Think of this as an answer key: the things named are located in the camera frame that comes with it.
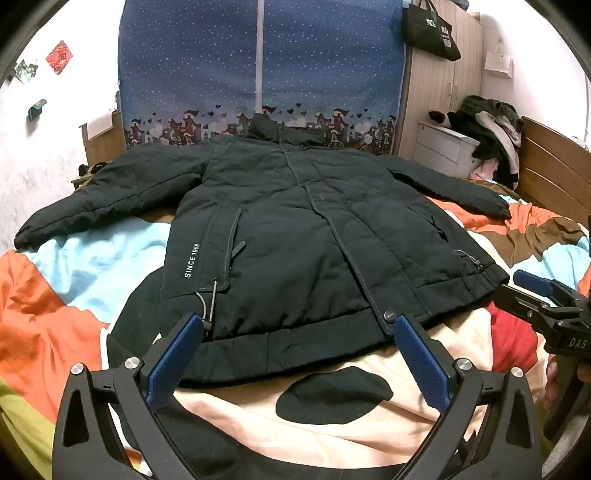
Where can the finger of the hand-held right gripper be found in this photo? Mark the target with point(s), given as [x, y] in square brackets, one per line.
[531, 281]
[515, 300]

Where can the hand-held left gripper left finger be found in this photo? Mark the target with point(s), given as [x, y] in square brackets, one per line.
[173, 360]

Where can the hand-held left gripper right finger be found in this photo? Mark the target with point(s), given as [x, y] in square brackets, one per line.
[425, 364]

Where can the black padded jacket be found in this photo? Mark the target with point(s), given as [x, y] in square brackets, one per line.
[286, 230]

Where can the pile of clothes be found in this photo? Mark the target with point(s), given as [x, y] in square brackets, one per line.
[489, 134]

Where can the person's right hand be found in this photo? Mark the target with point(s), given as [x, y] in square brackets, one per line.
[551, 385]

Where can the wooden headboard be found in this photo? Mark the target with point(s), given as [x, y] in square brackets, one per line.
[554, 170]

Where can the colourful patchwork blanket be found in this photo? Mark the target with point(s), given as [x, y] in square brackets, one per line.
[69, 300]

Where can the white drawer cabinet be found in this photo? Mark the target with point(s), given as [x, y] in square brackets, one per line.
[438, 147]

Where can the small wooden table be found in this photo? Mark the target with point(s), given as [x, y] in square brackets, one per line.
[83, 182]

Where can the wooden wardrobe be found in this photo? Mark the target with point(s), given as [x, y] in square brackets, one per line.
[438, 101]

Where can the dark item on table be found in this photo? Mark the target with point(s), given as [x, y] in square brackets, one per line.
[90, 170]

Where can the white paper bag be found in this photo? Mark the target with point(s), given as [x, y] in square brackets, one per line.
[498, 62]

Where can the black tote bag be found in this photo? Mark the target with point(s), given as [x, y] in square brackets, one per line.
[429, 32]

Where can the blue printed fabric wardrobe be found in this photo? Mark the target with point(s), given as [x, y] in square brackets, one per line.
[194, 69]

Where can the green wall hook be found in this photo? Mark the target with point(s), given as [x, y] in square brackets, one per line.
[36, 110]

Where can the wall photo cluster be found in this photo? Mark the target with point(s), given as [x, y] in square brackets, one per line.
[25, 71]

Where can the red diamond wall decoration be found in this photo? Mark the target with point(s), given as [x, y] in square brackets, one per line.
[59, 56]

